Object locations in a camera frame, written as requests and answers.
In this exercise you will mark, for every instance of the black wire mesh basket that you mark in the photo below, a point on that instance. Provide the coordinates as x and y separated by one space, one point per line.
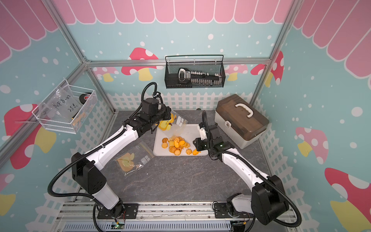
199 63

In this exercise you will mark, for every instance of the socket set in basket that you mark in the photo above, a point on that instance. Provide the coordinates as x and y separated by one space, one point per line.
199 79

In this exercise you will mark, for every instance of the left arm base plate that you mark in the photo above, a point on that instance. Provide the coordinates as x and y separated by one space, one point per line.
120 211

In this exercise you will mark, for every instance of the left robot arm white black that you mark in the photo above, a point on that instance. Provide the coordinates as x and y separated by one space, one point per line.
86 168

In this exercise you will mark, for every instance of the white box brown lid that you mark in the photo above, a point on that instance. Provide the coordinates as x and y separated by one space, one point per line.
240 121

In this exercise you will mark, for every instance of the clear ziploc bag of cookies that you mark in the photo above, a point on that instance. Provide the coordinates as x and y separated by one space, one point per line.
135 159

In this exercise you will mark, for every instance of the round brown cookie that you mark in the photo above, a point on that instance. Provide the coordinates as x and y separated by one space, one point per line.
177 152

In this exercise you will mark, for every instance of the white plastic tray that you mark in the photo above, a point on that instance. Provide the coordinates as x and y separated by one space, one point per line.
180 136

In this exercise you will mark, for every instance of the round orange cookie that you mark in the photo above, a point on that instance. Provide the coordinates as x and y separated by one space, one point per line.
164 145

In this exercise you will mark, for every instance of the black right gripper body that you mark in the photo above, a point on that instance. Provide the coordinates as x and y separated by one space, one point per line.
203 145

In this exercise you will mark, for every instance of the white wire basket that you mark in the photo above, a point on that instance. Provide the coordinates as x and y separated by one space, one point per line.
40 111

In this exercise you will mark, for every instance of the ziploc bag with yellow snack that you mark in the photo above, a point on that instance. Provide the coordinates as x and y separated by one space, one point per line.
176 121

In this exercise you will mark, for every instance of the flower shaped cookie on tray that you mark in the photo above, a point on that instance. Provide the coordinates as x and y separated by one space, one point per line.
188 151

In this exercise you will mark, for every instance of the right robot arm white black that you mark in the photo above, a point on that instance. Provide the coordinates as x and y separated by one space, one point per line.
268 201

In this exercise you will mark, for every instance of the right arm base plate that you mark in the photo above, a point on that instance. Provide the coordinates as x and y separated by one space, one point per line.
226 210

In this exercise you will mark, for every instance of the labelled clear plastic bag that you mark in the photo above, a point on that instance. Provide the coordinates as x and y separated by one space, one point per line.
61 105

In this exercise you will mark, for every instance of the ridged round cookie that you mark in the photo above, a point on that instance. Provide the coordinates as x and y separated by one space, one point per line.
172 149

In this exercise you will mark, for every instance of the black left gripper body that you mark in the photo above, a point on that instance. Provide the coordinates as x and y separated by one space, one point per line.
163 115

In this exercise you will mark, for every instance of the orange fish shaped cookie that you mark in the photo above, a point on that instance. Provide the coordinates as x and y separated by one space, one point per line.
195 152

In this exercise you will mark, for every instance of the black tape roll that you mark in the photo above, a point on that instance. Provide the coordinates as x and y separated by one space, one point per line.
84 97

